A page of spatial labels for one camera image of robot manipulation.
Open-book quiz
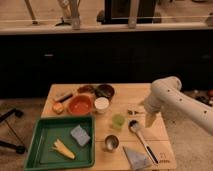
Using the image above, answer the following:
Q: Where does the small metal cup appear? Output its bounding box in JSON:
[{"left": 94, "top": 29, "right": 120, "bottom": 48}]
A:
[{"left": 105, "top": 135, "right": 119, "bottom": 152}]

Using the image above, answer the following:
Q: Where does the orange bowl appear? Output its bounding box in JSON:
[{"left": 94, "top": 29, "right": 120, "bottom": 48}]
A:
[{"left": 67, "top": 95, "right": 93, "bottom": 116}]

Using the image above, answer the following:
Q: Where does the dark brown bowl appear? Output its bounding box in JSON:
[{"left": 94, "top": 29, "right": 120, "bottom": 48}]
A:
[{"left": 95, "top": 84, "right": 115, "bottom": 100}]

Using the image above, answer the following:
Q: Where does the blue sponge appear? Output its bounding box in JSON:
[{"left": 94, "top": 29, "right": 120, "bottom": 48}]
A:
[{"left": 70, "top": 125, "right": 90, "bottom": 147}]

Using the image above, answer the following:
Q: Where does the white cup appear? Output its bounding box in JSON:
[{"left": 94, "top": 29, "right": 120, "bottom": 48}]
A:
[{"left": 94, "top": 97, "right": 109, "bottom": 114}]

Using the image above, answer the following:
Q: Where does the green plastic tray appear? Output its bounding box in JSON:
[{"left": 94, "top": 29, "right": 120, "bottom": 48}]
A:
[{"left": 24, "top": 116, "right": 95, "bottom": 171}]

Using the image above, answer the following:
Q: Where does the yellow banana toy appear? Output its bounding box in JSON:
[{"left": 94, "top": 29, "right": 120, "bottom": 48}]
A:
[{"left": 52, "top": 139, "right": 75, "bottom": 160}]

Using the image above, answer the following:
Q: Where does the orange toy fruit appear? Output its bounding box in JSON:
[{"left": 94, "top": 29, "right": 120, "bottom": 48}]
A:
[{"left": 52, "top": 102, "right": 64, "bottom": 114}]

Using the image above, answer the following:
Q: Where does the green plastic cup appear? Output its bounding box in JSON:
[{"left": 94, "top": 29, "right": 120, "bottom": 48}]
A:
[{"left": 112, "top": 114, "right": 125, "bottom": 130}]

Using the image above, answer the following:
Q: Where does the small brown plate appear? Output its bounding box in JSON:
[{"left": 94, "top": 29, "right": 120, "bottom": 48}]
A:
[{"left": 77, "top": 85, "right": 95, "bottom": 93}]

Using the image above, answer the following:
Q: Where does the dish brush black handle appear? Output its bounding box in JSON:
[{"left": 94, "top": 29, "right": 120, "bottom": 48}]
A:
[{"left": 129, "top": 120, "right": 159, "bottom": 165}]

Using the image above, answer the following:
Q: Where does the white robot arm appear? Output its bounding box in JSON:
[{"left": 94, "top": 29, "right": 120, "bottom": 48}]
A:
[{"left": 143, "top": 76, "right": 213, "bottom": 135}]

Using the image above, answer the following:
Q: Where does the black stand leg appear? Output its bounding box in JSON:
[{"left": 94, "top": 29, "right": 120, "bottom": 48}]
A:
[{"left": 0, "top": 108, "right": 27, "bottom": 154}]

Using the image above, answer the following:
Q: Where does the grey folded cloth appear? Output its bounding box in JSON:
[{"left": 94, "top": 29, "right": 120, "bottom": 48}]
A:
[{"left": 123, "top": 147, "right": 151, "bottom": 171}]

